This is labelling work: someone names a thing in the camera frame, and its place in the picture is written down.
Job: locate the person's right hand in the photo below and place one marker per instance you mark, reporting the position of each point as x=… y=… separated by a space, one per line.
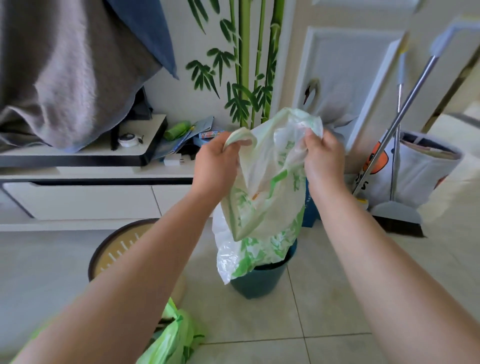
x=324 y=161

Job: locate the person's left hand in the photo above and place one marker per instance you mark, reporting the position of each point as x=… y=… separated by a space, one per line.
x=213 y=165

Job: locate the white trash bag green print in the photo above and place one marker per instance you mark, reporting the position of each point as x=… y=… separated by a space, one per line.
x=262 y=210

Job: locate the teal plastic waste bin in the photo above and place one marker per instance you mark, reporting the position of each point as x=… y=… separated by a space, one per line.
x=262 y=281

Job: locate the beige slotted waste basket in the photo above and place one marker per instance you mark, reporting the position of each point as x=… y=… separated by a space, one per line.
x=112 y=243

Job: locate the person's right forearm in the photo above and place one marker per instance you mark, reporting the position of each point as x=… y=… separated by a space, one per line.
x=386 y=281

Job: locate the person's left forearm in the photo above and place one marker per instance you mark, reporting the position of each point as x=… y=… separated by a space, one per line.
x=123 y=285

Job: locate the green bag roll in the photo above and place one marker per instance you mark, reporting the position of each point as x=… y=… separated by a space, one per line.
x=176 y=130

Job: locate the blue paper bag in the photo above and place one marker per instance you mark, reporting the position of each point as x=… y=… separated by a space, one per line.
x=309 y=210

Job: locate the colourful small box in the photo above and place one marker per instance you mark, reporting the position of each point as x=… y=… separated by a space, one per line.
x=210 y=134

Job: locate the blue booklet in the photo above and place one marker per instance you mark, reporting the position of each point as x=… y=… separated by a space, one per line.
x=180 y=144

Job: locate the white charger adapter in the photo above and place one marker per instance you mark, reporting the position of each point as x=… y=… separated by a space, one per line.
x=173 y=160

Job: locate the white cabinet drawer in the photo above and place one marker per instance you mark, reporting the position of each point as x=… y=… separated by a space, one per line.
x=168 y=198
x=82 y=202

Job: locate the white swan print door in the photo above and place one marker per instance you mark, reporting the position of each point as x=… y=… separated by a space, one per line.
x=345 y=63

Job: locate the white cartoon laundry basket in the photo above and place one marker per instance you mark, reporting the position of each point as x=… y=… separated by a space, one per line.
x=423 y=176

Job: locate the white TV cabinet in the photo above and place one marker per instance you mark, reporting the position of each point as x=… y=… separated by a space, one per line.
x=93 y=172

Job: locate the white black-edged riser shelf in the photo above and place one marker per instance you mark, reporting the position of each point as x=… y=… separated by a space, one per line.
x=93 y=148

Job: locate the grey blanket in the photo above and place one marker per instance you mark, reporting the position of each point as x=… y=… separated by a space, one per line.
x=67 y=75

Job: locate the green bamboo wall decal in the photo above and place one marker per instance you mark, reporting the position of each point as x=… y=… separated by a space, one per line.
x=244 y=56

